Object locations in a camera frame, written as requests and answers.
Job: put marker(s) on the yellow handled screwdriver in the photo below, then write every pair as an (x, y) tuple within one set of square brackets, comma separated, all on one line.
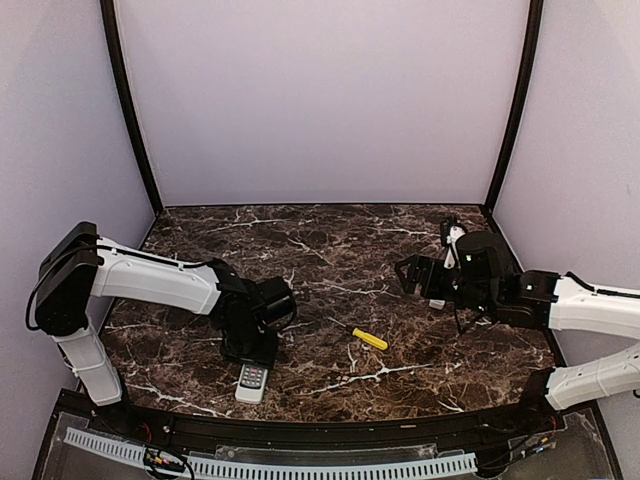
[(365, 337)]

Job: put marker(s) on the black frame post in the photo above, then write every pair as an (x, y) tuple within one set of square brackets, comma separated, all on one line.
[(524, 74), (126, 102)]

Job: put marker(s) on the white air conditioner remote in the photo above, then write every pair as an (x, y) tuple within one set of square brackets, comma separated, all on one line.
[(437, 304)]

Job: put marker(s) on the black front rail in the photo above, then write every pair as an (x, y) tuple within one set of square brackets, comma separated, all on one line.
[(484, 430)]

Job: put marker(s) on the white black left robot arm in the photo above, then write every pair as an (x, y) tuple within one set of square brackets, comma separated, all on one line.
[(86, 265)]

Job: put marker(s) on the black left frame post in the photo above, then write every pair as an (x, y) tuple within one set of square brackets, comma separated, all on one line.
[(126, 102)]

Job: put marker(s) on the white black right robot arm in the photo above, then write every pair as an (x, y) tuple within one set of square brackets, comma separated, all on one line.
[(478, 274)]

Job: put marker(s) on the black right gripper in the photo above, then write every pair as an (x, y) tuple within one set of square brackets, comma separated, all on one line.
[(419, 262)]

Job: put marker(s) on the black right frame post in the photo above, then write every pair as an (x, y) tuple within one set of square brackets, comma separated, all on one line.
[(524, 74)]

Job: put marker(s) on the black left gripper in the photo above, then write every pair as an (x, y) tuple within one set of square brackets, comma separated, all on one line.
[(265, 357)]

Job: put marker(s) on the white remote control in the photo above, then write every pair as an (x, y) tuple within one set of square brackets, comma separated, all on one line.
[(251, 385)]

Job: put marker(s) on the white slotted cable duct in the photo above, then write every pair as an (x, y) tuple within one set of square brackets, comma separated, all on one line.
[(252, 463)]

